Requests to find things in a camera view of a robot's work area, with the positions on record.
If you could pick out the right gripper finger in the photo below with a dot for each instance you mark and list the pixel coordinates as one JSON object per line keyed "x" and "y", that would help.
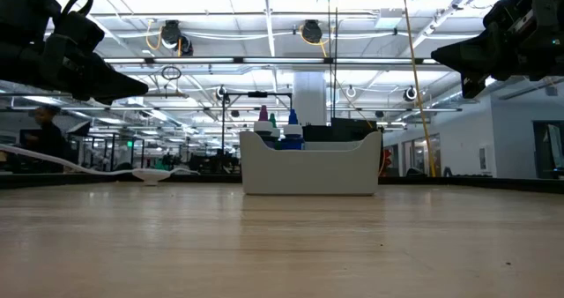
{"x": 471, "y": 55}

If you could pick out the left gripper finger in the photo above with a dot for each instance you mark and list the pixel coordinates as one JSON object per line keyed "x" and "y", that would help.
{"x": 110, "y": 82}

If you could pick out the large blue-capped bottle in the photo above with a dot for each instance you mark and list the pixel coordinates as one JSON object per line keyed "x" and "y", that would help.
{"x": 292, "y": 135}

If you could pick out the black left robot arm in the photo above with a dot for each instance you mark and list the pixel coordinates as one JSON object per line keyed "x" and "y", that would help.
{"x": 13, "y": 55}

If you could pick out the person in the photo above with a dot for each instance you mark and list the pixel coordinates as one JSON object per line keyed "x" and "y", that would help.
{"x": 48, "y": 139}

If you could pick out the dark glass doorway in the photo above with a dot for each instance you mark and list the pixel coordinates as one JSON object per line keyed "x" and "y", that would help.
{"x": 546, "y": 148}

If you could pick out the black flat screen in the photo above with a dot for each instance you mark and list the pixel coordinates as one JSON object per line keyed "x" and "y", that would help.
{"x": 343, "y": 130}

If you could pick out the long linear light fixture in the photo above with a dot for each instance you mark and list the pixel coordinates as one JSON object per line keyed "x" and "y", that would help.
{"x": 264, "y": 60}

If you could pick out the white round pillar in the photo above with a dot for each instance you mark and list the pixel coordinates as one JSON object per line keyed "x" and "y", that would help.
{"x": 309, "y": 97}

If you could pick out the grey plastic tray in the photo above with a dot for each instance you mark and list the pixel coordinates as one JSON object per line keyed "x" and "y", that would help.
{"x": 310, "y": 170}

